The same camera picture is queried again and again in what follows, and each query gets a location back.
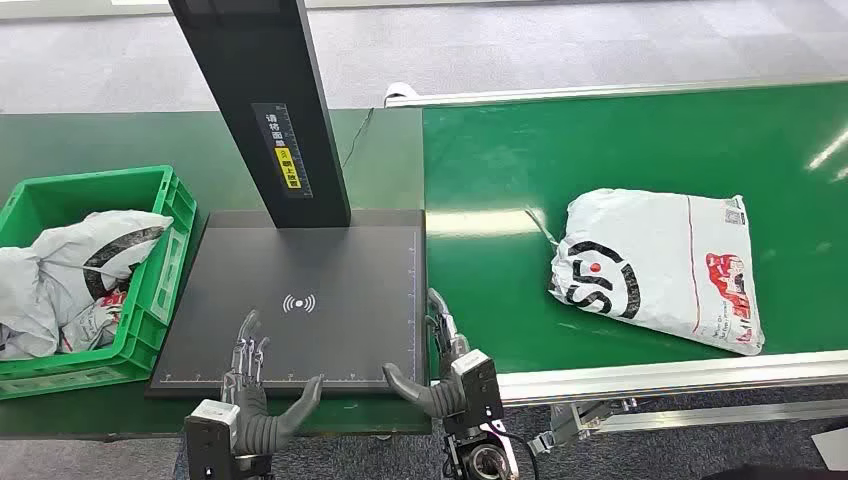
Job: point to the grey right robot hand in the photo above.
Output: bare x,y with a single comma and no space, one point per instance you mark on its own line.
430,401

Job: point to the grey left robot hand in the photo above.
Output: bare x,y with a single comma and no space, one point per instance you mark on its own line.
255,424

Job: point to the white courier bag red print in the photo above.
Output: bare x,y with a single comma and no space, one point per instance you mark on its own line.
662,265

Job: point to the black inbound scanner machine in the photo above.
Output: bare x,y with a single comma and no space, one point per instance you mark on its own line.
331,265

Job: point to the yellow and black machine label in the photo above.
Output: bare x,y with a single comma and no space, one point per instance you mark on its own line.
285,156

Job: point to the green plastic crate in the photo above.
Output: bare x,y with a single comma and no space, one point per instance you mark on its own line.
142,344

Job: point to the small white bag red print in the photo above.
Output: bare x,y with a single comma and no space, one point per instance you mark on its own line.
93,324

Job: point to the white courier bag black logo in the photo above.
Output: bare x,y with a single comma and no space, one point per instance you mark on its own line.
93,228

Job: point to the plain white courier bag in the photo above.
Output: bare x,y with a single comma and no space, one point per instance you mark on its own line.
23,305

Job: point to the white paper sheet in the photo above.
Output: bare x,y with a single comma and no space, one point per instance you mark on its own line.
835,450

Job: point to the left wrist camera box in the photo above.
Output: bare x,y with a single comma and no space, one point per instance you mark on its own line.
208,437

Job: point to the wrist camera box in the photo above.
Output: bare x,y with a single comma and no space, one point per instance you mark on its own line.
478,387
208,437

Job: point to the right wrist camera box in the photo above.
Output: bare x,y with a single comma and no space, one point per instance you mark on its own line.
478,387

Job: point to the aluminium conveyor support rail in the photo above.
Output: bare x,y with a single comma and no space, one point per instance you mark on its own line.
662,418

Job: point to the green conveyor belt aluminium frame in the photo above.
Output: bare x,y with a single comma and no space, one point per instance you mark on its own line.
596,146

